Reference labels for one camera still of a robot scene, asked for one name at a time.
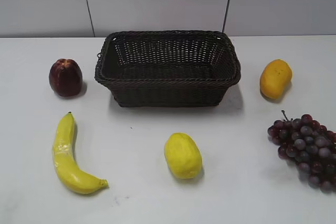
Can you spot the yellow lemon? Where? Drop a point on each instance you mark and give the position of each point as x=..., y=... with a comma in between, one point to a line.
x=182, y=156

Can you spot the black wicker basket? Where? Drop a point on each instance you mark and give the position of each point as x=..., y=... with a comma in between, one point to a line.
x=170, y=68

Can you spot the dark red apple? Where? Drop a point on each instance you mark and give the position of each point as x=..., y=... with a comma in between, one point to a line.
x=65, y=78

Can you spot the orange yellow mango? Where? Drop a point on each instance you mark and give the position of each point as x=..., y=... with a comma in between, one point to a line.
x=275, y=78

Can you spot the yellow banana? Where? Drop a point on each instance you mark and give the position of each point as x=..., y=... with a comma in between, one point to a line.
x=65, y=165

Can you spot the purple grape bunch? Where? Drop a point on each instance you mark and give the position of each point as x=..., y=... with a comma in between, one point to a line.
x=308, y=146

